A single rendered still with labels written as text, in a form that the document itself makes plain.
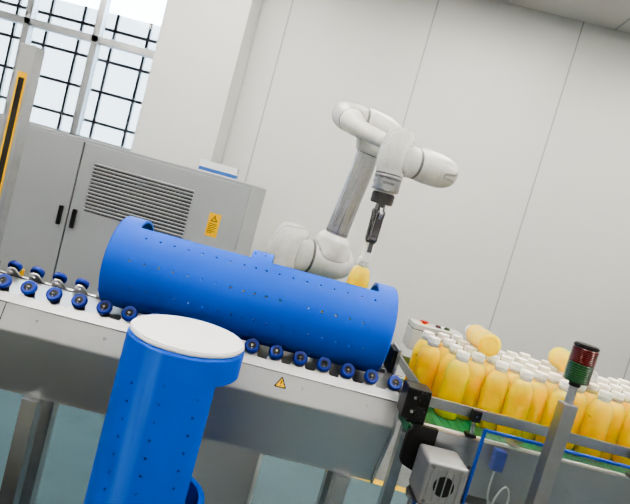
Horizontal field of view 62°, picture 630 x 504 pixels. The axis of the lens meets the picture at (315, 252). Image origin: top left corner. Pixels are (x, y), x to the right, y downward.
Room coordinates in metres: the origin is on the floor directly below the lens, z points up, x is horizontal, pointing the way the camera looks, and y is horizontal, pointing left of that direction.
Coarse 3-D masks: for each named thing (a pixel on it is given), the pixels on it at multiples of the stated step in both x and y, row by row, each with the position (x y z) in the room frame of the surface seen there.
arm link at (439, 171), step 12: (348, 108) 2.11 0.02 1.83; (348, 120) 2.06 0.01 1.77; (360, 120) 2.02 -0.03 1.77; (348, 132) 2.11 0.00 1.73; (360, 132) 1.99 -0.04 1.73; (372, 132) 1.96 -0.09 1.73; (384, 132) 1.95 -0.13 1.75; (432, 156) 1.72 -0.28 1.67; (444, 156) 1.76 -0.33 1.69; (432, 168) 1.71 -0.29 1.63; (444, 168) 1.73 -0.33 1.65; (456, 168) 1.76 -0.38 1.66; (420, 180) 1.74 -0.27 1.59; (432, 180) 1.74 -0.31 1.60; (444, 180) 1.75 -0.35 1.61
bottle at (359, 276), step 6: (360, 264) 1.70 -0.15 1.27; (354, 270) 1.70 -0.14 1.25; (360, 270) 1.69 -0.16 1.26; (366, 270) 1.70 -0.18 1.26; (348, 276) 1.71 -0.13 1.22; (354, 276) 1.69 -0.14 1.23; (360, 276) 1.69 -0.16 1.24; (366, 276) 1.69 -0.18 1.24; (348, 282) 1.70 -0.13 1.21; (354, 282) 1.69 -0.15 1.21; (360, 282) 1.69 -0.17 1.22; (366, 282) 1.70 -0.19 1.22
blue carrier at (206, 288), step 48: (144, 240) 1.52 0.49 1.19; (144, 288) 1.49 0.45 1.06; (192, 288) 1.49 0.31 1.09; (240, 288) 1.51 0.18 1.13; (288, 288) 1.53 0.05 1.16; (336, 288) 1.56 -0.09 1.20; (384, 288) 1.63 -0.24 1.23; (240, 336) 1.56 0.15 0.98; (288, 336) 1.53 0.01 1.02; (336, 336) 1.52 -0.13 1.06; (384, 336) 1.53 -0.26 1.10
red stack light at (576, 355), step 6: (576, 348) 1.33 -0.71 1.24; (582, 348) 1.32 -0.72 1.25; (570, 354) 1.34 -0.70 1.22; (576, 354) 1.32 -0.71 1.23; (582, 354) 1.31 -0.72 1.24; (588, 354) 1.31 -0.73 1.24; (594, 354) 1.31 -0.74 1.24; (576, 360) 1.32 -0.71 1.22; (582, 360) 1.31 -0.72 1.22; (588, 360) 1.31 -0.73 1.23; (594, 360) 1.31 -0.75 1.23; (588, 366) 1.31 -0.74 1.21; (594, 366) 1.31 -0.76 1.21
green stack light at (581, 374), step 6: (570, 360) 1.33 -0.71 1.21; (570, 366) 1.33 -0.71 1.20; (576, 366) 1.31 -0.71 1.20; (582, 366) 1.31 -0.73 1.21; (564, 372) 1.34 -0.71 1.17; (570, 372) 1.32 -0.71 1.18; (576, 372) 1.31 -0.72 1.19; (582, 372) 1.31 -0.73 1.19; (588, 372) 1.31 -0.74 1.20; (570, 378) 1.32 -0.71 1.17; (576, 378) 1.31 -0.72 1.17; (582, 378) 1.30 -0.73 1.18; (588, 378) 1.31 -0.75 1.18; (582, 384) 1.30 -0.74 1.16; (588, 384) 1.31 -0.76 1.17
